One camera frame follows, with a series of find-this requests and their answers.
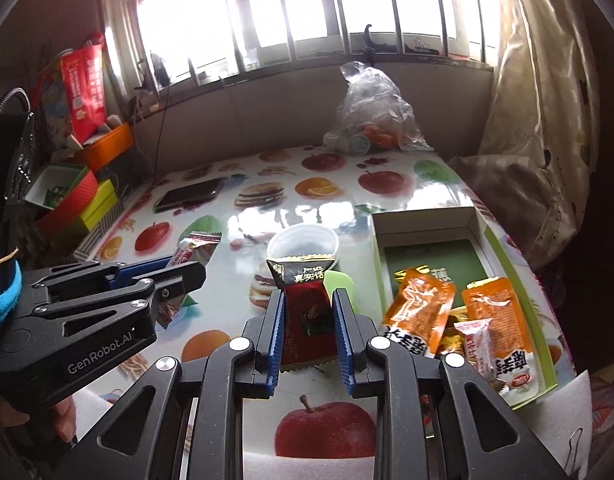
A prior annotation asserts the pink white snack packet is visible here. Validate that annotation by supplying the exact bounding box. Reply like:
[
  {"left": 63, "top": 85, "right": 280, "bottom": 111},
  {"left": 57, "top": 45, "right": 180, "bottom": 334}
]
[{"left": 154, "top": 231, "right": 221, "bottom": 330}]

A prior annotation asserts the large orange snack packet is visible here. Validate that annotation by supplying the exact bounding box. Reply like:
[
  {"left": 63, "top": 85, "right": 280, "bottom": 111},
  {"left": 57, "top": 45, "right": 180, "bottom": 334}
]
[{"left": 382, "top": 268, "right": 456, "bottom": 359}]

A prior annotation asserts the red black snack packet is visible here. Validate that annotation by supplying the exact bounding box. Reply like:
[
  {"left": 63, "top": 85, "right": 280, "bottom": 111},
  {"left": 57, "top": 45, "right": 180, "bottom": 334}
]
[{"left": 267, "top": 254, "right": 337, "bottom": 370}]

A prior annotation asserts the long gold snack bar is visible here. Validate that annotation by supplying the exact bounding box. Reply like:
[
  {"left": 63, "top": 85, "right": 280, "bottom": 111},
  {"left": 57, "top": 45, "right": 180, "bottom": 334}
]
[{"left": 436, "top": 307, "right": 469, "bottom": 359}]

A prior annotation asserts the yellow orange snack bar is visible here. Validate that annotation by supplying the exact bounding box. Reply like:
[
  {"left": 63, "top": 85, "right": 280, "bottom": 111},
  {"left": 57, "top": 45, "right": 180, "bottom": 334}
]
[{"left": 393, "top": 264, "right": 431, "bottom": 281}]

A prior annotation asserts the person's left hand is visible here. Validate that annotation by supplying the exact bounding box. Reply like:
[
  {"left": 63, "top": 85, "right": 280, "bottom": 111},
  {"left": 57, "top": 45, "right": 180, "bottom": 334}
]
[{"left": 0, "top": 396, "right": 77, "bottom": 443}]

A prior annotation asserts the striped black white box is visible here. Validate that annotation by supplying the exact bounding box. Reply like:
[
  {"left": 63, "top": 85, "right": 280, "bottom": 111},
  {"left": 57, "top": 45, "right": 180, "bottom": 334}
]
[{"left": 72, "top": 203, "right": 124, "bottom": 262}]

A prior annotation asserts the yellow green box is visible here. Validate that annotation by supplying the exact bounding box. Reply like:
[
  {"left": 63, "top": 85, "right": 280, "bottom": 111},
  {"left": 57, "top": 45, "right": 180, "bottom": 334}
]
[{"left": 63, "top": 179, "right": 118, "bottom": 236}]

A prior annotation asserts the black smartphone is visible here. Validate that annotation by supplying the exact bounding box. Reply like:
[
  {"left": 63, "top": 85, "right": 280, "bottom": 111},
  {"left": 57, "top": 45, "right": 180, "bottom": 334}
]
[{"left": 153, "top": 177, "right": 227, "bottom": 212}]

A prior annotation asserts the light green plastic container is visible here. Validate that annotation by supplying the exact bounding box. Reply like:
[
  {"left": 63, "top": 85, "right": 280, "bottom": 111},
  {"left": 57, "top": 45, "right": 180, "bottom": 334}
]
[{"left": 323, "top": 270, "right": 356, "bottom": 310}]

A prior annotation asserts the red rimmed open box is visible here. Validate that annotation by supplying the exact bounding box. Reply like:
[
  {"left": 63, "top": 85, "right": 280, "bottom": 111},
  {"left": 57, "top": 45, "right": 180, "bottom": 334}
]
[{"left": 25, "top": 164, "right": 98, "bottom": 237}]

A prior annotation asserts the green white cardboard box tray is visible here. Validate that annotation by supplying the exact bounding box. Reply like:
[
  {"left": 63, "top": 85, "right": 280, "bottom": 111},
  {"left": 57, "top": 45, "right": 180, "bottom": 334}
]
[{"left": 372, "top": 207, "right": 561, "bottom": 410}]

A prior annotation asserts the orange plastic bin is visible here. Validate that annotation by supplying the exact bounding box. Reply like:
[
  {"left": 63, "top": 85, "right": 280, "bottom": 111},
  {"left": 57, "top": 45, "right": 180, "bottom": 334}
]
[{"left": 72, "top": 122, "right": 134, "bottom": 172}]

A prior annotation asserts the dark jar with clear lid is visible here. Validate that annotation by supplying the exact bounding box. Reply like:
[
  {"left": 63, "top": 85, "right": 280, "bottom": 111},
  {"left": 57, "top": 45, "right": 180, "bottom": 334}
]
[{"left": 261, "top": 223, "right": 339, "bottom": 271}]

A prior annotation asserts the red printed package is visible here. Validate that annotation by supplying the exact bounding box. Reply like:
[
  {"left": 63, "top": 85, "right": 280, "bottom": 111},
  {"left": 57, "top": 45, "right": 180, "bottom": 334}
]
[{"left": 60, "top": 44, "right": 107, "bottom": 144}]

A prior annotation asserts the clear plastic bag of items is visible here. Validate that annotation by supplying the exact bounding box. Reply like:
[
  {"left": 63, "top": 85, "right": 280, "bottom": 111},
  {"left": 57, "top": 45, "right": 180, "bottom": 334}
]
[{"left": 323, "top": 61, "right": 432, "bottom": 155}]

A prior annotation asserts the beige curtain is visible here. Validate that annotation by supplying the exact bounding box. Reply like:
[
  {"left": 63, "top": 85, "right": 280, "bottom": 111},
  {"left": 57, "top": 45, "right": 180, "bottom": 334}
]
[{"left": 449, "top": 0, "right": 600, "bottom": 269}]

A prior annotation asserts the black cable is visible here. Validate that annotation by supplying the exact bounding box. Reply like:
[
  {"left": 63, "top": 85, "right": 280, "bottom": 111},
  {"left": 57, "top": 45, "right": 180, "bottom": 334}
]
[{"left": 150, "top": 84, "right": 171, "bottom": 181}]

